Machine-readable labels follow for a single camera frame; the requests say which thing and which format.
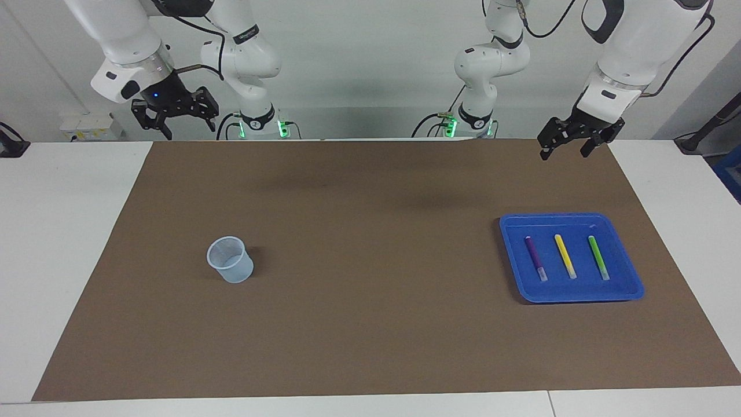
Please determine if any black base cable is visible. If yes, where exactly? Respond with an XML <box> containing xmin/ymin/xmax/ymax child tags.
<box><xmin>412</xmin><ymin>86</ymin><xmax>467</xmax><ymax>138</ymax></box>
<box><xmin>216</xmin><ymin>112</ymin><xmax>241</xmax><ymax>141</ymax></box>

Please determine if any blue box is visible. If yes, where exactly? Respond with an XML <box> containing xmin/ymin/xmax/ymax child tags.
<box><xmin>713</xmin><ymin>145</ymin><xmax>741</xmax><ymax>204</ymax></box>

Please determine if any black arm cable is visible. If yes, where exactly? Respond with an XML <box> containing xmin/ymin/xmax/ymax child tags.
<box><xmin>640</xmin><ymin>13</ymin><xmax>717</xmax><ymax>98</ymax></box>
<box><xmin>168</xmin><ymin>12</ymin><xmax>226</xmax><ymax>82</ymax></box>

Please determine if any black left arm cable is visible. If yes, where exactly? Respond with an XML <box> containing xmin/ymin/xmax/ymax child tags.
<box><xmin>640</xmin><ymin>13</ymin><xmax>717</xmax><ymax>98</ymax></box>

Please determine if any blue plastic tray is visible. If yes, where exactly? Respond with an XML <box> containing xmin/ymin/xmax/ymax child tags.
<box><xmin>499</xmin><ymin>213</ymin><xmax>645</xmax><ymax>304</ymax></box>

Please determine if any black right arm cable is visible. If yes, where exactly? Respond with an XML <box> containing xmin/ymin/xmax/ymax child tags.
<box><xmin>168</xmin><ymin>12</ymin><xmax>226</xmax><ymax>82</ymax></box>

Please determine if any translucent plastic cup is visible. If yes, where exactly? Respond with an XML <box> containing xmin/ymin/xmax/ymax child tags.
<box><xmin>207</xmin><ymin>236</ymin><xmax>254</xmax><ymax>284</ymax></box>

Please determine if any yellow pen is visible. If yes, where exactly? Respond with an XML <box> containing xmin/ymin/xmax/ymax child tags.
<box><xmin>554</xmin><ymin>234</ymin><xmax>578</xmax><ymax>280</ymax></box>

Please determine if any black stand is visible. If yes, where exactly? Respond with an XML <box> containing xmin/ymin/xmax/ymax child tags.
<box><xmin>674</xmin><ymin>93</ymin><xmax>741</xmax><ymax>155</ymax></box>

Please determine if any purple pen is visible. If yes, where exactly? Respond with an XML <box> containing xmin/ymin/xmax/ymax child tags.
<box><xmin>524</xmin><ymin>236</ymin><xmax>548</xmax><ymax>283</ymax></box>

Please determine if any white power strip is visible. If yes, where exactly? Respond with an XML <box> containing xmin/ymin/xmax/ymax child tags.
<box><xmin>60</xmin><ymin>113</ymin><xmax>124</xmax><ymax>141</ymax></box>

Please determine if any brown table mat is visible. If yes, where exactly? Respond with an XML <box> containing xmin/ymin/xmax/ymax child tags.
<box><xmin>32</xmin><ymin>138</ymin><xmax>741</xmax><ymax>402</ymax></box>

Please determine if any green pen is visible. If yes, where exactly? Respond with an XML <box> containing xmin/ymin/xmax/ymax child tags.
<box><xmin>588</xmin><ymin>235</ymin><xmax>611</xmax><ymax>281</ymax></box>

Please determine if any black clamp mount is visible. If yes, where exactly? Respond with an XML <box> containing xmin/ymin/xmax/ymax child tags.
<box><xmin>0</xmin><ymin>122</ymin><xmax>31</xmax><ymax>158</ymax></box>

